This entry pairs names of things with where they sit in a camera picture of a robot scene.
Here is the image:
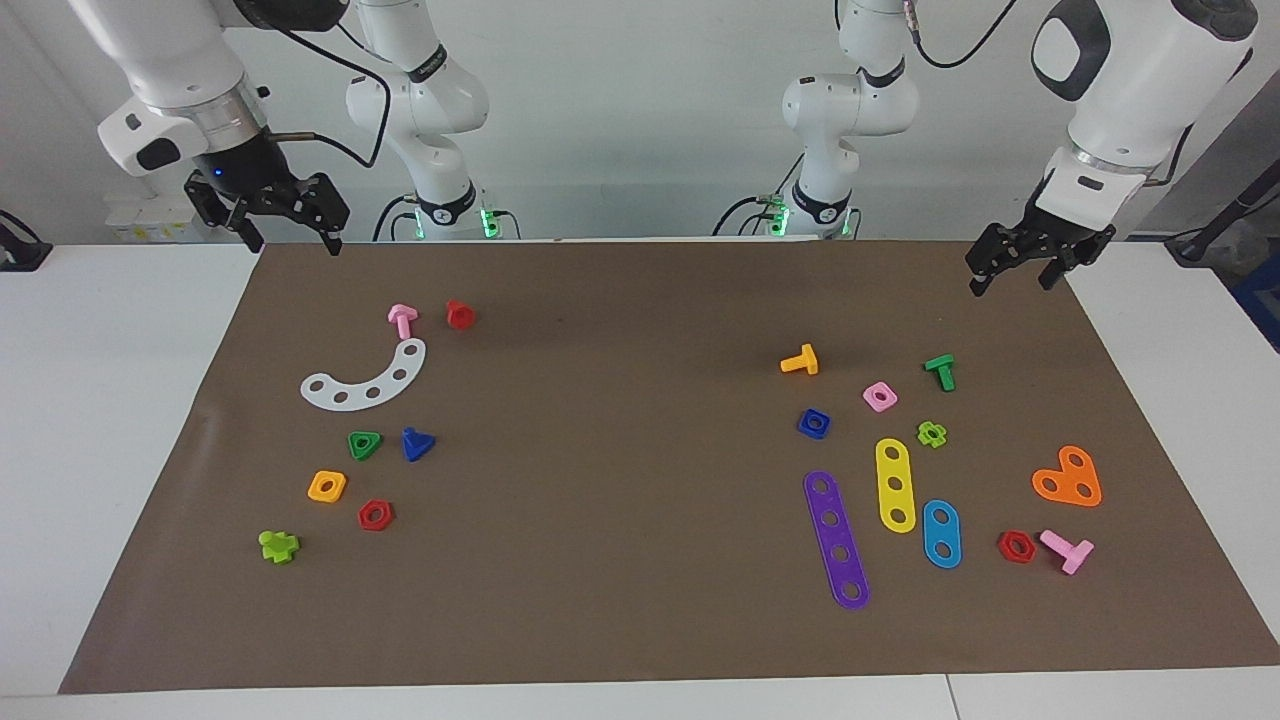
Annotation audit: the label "white box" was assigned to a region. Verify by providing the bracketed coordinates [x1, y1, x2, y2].
[105, 193, 201, 243]

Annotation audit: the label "black pole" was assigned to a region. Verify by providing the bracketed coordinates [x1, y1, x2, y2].
[1165, 165, 1280, 266]

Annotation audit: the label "brown table mat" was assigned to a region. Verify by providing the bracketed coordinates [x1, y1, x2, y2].
[58, 238, 1280, 695]

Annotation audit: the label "blue two-hole strip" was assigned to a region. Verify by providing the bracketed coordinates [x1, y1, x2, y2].
[922, 499, 963, 570]

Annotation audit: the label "yellow three-hole strip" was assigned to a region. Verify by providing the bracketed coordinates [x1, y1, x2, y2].
[875, 438, 917, 534]

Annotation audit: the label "blue object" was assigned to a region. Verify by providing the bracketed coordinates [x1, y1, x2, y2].
[1232, 250, 1280, 353]

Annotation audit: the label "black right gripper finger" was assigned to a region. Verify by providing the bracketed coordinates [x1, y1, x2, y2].
[185, 172, 267, 255]
[288, 172, 352, 258]

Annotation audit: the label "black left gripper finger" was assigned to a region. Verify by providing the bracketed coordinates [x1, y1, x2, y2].
[1038, 223, 1119, 293]
[965, 222, 1037, 298]

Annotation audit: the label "purple four-hole strip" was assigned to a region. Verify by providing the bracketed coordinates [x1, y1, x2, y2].
[803, 470, 871, 611]

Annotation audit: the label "white curved perforated strip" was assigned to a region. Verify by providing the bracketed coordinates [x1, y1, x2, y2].
[300, 337, 428, 412]

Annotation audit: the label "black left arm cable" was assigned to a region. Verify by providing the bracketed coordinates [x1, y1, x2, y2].
[903, 0, 1021, 71]

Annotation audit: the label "orange heart-shaped plate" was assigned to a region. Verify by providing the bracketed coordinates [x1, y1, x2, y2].
[1031, 445, 1103, 508]

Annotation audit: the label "black clamp with cable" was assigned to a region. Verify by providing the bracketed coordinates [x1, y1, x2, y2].
[0, 208, 53, 273]

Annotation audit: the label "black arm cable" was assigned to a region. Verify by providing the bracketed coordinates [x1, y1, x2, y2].
[262, 15, 393, 169]
[903, 0, 1021, 71]

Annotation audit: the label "black base cables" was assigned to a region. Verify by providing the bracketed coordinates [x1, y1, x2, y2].
[712, 195, 791, 238]
[372, 190, 416, 241]

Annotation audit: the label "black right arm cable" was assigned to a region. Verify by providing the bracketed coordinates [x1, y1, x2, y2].
[262, 15, 393, 169]

